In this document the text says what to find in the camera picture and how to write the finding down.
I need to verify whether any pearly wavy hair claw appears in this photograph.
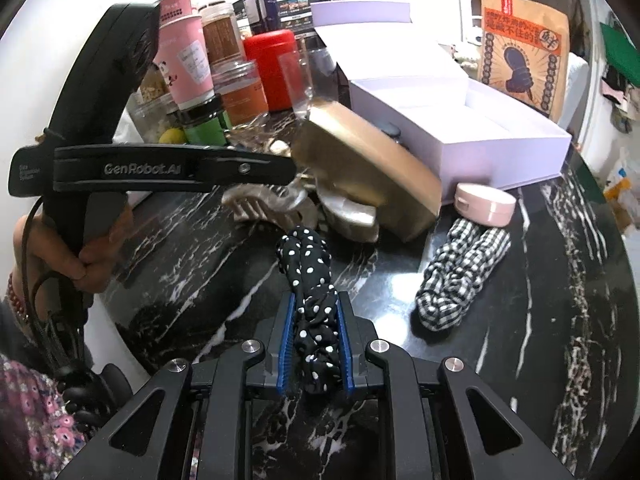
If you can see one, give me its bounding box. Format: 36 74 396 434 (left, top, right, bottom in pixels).
221 165 380 244

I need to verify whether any pink round compact case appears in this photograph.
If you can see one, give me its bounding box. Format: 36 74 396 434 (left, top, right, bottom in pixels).
454 183 516 228

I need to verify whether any black polka dot scrunchie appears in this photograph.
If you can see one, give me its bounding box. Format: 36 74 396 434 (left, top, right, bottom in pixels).
277 226 341 396

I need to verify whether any lavender gift box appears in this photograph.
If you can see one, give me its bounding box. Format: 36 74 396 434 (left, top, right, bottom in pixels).
311 0 570 202

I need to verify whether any pink panda paper cup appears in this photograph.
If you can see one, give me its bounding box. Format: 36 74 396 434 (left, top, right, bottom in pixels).
154 0 215 110

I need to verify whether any brown spice jar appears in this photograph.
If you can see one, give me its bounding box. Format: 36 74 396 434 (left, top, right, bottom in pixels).
198 1 245 66

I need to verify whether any clear drinking glass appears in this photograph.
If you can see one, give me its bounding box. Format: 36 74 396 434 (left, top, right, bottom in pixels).
279 49 322 120

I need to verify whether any green label dark jar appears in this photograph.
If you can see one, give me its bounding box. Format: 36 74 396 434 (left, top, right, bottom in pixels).
178 93 232 146

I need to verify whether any brown cardboard box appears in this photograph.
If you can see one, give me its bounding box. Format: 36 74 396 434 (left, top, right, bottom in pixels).
292 99 442 242

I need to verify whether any orange clear-lid jar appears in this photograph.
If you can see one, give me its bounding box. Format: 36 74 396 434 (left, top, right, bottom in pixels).
212 60 269 126

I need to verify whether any red cylindrical canister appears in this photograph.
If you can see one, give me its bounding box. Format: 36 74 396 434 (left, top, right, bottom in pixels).
243 29 297 112

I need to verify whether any dark lidded bottle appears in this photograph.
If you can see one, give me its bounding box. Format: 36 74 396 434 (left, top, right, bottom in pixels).
243 0 280 35

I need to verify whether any black white gingham scrunchie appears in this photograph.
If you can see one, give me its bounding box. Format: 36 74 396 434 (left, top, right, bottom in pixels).
416 218 511 333

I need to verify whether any yellow lemon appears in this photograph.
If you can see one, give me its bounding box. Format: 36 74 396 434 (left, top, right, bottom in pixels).
158 128 188 145

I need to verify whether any left hand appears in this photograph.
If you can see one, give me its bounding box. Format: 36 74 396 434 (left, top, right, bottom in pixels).
26 204 134 294

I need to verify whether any orange printed snack bag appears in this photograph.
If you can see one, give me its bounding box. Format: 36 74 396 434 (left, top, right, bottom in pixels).
477 0 570 122

